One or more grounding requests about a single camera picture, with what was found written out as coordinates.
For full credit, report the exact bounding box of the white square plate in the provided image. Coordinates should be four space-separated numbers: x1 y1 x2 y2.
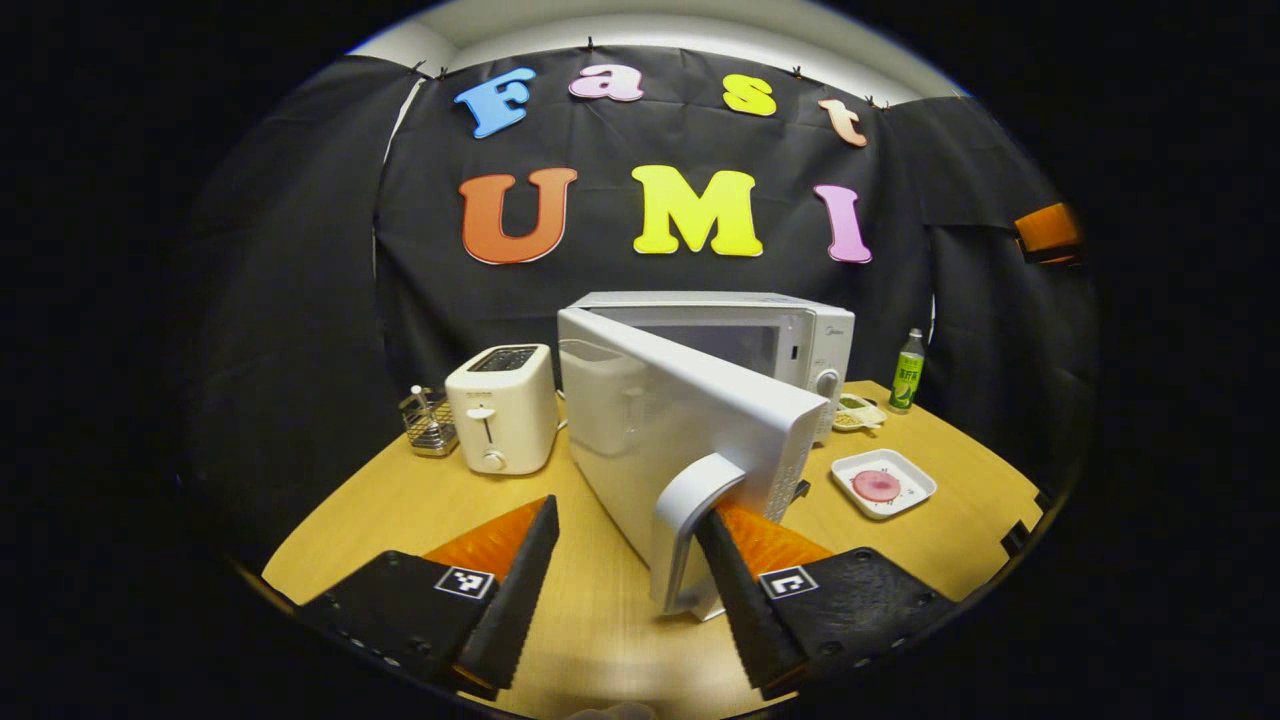
831 448 938 521

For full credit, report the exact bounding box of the white divided snack plate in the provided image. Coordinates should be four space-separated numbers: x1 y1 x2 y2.
832 393 888 433

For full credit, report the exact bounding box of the metal wire basket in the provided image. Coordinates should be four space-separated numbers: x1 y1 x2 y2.
399 385 459 458

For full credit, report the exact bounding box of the green drink bottle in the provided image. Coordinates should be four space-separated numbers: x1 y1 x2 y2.
889 328 928 415

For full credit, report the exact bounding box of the black backdrop cloth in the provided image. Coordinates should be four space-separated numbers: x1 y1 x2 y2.
175 45 1101 571

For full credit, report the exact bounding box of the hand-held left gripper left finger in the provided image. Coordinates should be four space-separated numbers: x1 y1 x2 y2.
298 494 561 701

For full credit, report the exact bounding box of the white toaster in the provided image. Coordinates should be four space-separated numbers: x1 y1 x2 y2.
445 344 559 476

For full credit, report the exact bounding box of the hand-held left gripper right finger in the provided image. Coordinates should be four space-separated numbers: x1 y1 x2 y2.
695 500 961 701

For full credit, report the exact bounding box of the white microwave oven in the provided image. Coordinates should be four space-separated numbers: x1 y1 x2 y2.
557 291 858 621

